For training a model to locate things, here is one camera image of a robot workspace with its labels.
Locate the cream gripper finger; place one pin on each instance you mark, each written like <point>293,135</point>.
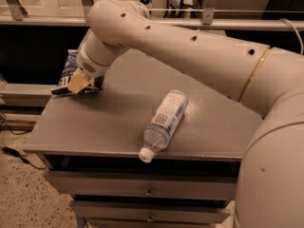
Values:
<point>79,81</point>

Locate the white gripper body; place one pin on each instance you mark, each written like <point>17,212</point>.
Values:
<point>85,66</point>

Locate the blue chip bag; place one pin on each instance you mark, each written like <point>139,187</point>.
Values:
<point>70,66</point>

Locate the clear plastic water bottle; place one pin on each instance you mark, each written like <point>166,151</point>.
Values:
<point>159,131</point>

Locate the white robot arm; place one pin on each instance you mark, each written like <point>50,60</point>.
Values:
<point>267,80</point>

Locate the grey drawer cabinet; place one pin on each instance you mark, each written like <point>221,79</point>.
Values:
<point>90,145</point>

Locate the metal railing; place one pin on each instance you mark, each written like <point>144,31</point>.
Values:
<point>119,13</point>

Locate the upper drawer knob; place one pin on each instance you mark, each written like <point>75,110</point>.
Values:
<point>149,193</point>

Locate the drawer knob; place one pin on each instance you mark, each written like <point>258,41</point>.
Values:
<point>149,193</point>
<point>150,219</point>

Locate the lower drawer knob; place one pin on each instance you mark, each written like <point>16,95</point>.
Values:
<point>150,219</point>

